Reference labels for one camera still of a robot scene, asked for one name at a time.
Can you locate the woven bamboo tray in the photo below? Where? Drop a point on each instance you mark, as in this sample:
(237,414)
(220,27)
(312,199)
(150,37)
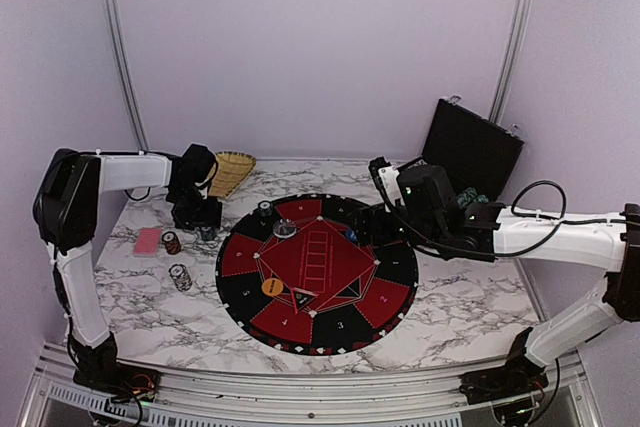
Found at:
(233,168)

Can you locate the white black chip stack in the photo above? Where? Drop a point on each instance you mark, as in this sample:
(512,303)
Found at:
(181,277)

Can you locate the left aluminium wall post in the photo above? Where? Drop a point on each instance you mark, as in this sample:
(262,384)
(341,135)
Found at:
(124,74)

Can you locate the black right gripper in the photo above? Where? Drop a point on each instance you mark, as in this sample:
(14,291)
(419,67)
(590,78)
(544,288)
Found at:
(363,232)

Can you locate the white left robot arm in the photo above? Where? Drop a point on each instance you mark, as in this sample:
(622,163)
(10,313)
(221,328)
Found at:
(66,213)

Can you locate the round red black poker mat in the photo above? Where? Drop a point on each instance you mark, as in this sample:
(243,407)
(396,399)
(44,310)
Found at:
(364,292)

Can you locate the orange round blind button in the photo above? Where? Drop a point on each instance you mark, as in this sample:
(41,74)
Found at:
(272,287)

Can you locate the black poker chip case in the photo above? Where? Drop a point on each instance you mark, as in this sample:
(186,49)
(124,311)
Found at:
(473,151)

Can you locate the red playing card deck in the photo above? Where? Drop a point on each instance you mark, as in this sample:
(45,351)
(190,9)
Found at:
(147,242)

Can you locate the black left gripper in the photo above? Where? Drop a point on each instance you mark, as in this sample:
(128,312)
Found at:
(210,218)

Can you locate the blue round blind button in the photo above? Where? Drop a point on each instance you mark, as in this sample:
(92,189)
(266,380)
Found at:
(351,236)

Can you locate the right aluminium wall post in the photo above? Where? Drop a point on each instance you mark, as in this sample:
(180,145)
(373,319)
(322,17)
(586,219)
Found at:
(515,40)

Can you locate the black triangular button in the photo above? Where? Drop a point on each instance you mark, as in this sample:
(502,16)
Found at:
(301,298)

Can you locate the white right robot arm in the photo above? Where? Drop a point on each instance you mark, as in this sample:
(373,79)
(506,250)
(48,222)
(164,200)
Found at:
(420,207)

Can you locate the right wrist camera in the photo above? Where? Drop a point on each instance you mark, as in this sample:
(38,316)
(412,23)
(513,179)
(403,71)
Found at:
(384,176)

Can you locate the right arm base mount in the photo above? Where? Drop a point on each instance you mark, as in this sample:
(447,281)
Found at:
(518,375)

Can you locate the blue green chip stack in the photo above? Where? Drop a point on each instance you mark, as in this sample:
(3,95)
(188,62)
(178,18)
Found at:
(207,233)

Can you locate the aluminium front rail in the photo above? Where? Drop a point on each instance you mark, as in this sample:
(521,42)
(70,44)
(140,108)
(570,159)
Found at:
(423,397)

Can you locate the aluminium wall post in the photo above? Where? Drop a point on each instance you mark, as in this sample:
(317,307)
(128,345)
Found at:
(515,40)
(124,74)

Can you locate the clear round dealer button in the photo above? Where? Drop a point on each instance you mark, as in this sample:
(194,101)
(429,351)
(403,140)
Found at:
(284,229)

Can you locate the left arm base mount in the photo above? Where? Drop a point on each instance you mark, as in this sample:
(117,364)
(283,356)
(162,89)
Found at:
(99,369)

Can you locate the orange black chip stack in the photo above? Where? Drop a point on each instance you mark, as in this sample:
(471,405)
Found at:
(171,242)

